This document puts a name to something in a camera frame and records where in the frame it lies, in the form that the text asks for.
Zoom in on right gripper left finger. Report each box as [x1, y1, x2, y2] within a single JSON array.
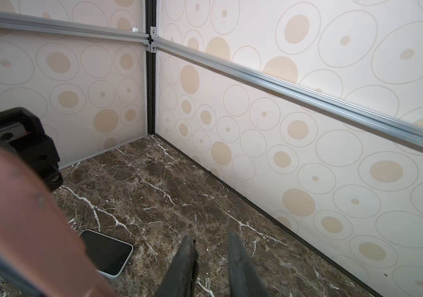
[[155, 235, 199, 297]]

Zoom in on horizontal aluminium rail back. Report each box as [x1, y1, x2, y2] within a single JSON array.
[[150, 26, 423, 153]]

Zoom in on phone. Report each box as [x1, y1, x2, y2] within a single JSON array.
[[0, 148, 117, 297], [79, 230, 134, 279]]

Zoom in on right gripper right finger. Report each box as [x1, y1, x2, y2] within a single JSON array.
[[227, 231, 271, 297]]

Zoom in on diagonal aluminium rail left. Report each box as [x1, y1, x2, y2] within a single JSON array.
[[0, 12, 149, 44]]

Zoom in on phone in clear case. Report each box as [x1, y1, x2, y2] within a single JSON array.
[[79, 230, 134, 279]]

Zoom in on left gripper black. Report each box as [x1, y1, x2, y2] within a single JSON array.
[[0, 107, 63, 192]]

